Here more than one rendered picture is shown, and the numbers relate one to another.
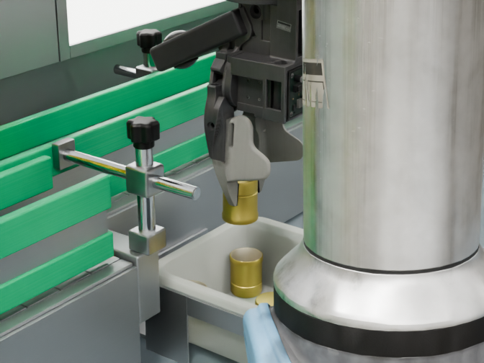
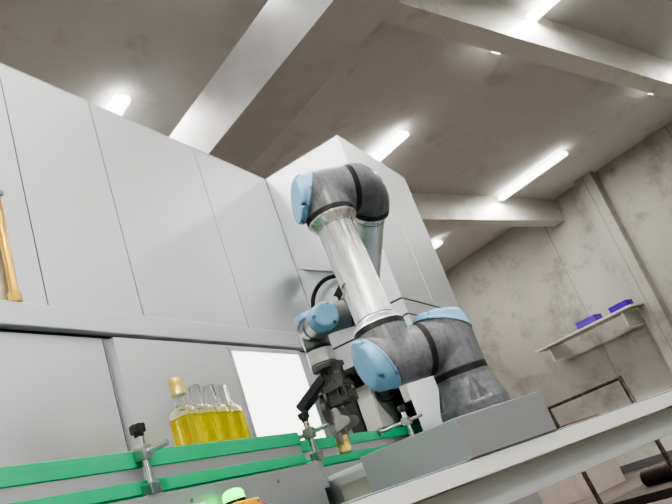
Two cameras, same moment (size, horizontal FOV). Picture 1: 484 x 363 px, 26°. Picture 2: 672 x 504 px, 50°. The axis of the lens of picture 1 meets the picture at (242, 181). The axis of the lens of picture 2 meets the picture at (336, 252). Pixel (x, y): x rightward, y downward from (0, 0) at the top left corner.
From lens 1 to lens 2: 1.19 m
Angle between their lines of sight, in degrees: 44
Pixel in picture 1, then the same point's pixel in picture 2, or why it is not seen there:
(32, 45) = not seen: hidden behind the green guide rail
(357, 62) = (351, 276)
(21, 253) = (278, 449)
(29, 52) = not seen: hidden behind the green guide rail
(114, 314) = (314, 479)
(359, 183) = (361, 297)
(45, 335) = (294, 475)
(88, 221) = (295, 447)
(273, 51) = (336, 381)
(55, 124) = not seen: hidden behind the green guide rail
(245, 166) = (341, 423)
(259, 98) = (337, 398)
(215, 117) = (325, 408)
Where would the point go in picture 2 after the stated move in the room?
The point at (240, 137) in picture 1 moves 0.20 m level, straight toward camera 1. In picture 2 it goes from (335, 414) to (345, 399)
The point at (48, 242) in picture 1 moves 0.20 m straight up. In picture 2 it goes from (285, 449) to (261, 371)
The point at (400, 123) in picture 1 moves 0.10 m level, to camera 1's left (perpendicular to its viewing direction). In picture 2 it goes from (364, 283) to (319, 296)
